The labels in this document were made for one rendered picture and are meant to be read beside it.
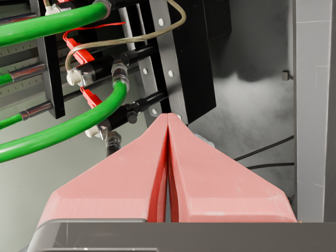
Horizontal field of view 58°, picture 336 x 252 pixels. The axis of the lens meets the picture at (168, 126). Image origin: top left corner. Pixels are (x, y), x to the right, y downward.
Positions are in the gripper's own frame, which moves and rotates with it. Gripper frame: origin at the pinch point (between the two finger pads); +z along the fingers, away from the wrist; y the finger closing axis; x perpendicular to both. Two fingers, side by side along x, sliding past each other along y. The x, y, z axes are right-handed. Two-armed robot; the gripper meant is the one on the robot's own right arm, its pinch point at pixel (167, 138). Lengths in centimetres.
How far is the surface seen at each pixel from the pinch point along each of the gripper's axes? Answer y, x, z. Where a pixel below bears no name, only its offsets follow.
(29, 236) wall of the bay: 32, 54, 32
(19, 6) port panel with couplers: 29, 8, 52
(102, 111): 5.7, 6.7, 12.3
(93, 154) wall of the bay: 19, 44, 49
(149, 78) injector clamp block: 3.3, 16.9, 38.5
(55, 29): 8.4, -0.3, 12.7
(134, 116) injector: 4.9, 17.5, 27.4
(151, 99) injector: 2.7, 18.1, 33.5
